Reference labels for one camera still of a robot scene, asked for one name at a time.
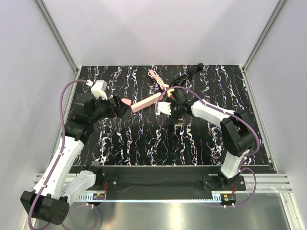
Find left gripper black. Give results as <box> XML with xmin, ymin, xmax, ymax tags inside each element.
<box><xmin>89</xmin><ymin>93</ymin><xmax>130</xmax><ymax>123</ymax></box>

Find black cube plug adapter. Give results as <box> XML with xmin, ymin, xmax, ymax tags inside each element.
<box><xmin>166</xmin><ymin>114</ymin><xmax>186</xmax><ymax>126</ymax></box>

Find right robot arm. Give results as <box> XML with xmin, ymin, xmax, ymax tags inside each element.
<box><xmin>121</xmin><ymin>86</ymin><xmax>260</xmax><ymax>191</ymax></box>

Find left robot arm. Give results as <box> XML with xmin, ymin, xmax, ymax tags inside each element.
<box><xmin>20</xmin><ymin>93</ymin><xmax>132</xmax><ymax>225</ymax></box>

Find cream power strip red sockets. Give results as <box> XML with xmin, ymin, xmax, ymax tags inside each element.
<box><xmin>167</xmin><ymin>88</ymin><xmax>185</xmax><ymax>128</ymax></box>

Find pink power strip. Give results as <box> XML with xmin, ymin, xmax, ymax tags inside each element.
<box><xmin>131</xmin><ymin>92</ymin><xmax>161</xmax><ymax>113</ymax></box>

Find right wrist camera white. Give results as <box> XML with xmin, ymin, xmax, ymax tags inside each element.
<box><xmin>157</xmin><ymin>102</ymin><xmax>171</xmax><ymax>115</ymax></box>

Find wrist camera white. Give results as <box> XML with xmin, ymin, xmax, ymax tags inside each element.
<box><xmin>91</xmin><ymin>80</ymin><xmax>107</xmax><ymax>100</ymax></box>
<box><xmin>157</xmin><ymin>102</ymin><xmax>171</xmax><ymax>115</ymax></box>

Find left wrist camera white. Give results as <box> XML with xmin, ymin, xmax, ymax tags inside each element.
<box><xmin>91</xmin><ymin>80</ymin><xmax>107</xmax><ymax>100</ymax></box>

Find black power cord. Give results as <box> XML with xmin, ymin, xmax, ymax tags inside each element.
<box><xmin>169</xmin><ymin>62</ymin><xmax>204</xmax><ymax>88</ymax></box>

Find pink power cord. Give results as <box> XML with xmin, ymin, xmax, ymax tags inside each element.
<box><xmin>147</xmin><ymin>69</ymin><xmax>169</xmax><ymax>94</ymax></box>

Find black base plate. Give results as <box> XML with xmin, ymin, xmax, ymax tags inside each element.
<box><xmin>101</xmin><ymin>166</ymin><xmax>246</xmax><ymax>202</ymax></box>

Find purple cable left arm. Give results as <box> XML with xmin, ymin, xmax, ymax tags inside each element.
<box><xmin>27</xmin><ymin>79</ymin><xmax>101</xmax><ymax>228</ymax></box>

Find aluminium frame post right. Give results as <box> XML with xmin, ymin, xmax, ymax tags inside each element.
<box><xmin>242</xmin><ymin>0</ymin><xmax>288</xmax><ymax>72</ymax></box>

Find aluminium frame post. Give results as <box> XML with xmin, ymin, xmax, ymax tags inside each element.
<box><xmin>34</xmin><ymin>0</ymin><xmax>79</xmax><ymax>75</ymax></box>
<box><xmin>242</xmin><ymin>0</ymin><xmax>288</xmax><ymax>72</ymax></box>

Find aluminium frame post left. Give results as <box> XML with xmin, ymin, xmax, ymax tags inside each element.
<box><xmin>34</xmin><ymin>0</ymin><xmax>79</xmax><ymax>75</ymax></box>

